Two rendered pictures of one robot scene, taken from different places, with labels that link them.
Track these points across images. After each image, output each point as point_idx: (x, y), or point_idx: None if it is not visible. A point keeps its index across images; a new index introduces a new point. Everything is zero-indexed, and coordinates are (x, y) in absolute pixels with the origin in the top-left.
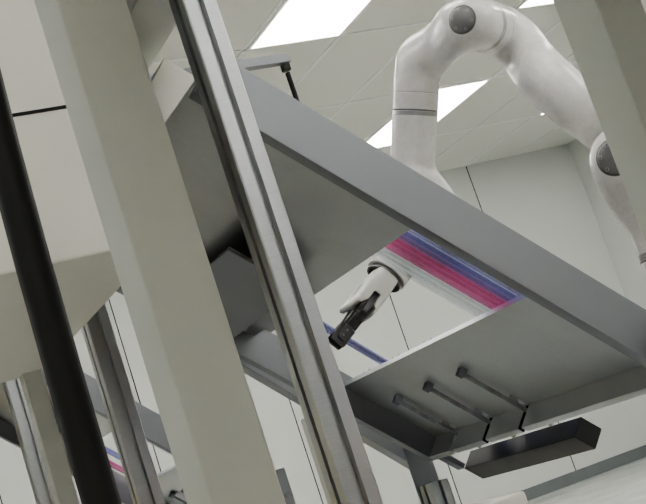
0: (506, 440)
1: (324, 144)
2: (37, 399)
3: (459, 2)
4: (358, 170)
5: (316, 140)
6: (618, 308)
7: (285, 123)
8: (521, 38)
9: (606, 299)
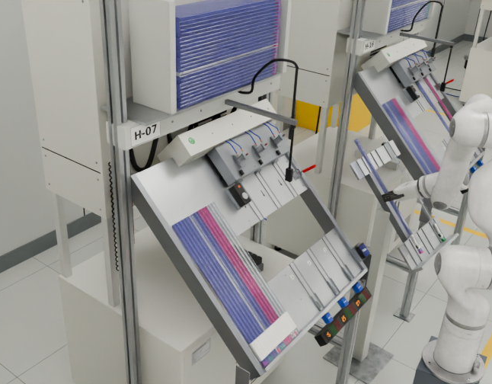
0: (350, 302)
1: (154, 225)
2: None
3: (456, 116)
4: (162, 240)
5: (152, 222)
6: (234, 344)
7: (145, 211)
8: None
9: (231, 337)
